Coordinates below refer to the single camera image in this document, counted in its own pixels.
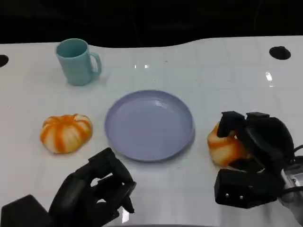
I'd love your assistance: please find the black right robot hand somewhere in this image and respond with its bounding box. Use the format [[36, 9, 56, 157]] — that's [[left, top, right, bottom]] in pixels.
[[216, 111, 295, 177]]

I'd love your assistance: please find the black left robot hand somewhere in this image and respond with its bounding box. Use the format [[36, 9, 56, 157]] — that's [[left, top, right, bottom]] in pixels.
[[48, 147, 137, 227]]

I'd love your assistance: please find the orange white toy bread roll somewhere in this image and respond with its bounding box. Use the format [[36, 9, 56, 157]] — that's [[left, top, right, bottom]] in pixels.
[[39, 113, 93, 155], [207, 121, 252, 168]]

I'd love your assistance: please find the lilac plate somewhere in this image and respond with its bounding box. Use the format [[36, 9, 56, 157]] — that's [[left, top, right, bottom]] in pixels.
[[104, 89, 196, 163]]

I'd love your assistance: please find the pale green mug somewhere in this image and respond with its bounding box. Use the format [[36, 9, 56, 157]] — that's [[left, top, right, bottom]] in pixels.
[[55, 38, 103, 86]]

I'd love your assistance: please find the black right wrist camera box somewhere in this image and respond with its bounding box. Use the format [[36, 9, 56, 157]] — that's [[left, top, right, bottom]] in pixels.
[[214, 168, 284, 210]]

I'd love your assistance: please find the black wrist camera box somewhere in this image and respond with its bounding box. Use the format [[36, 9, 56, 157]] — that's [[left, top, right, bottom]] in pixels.
[[214, 168, 284, 210], [0, 194, 53, 227]]

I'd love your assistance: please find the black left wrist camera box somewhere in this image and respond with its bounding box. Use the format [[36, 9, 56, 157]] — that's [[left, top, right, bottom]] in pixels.
[[0, 194, 53, 227]]

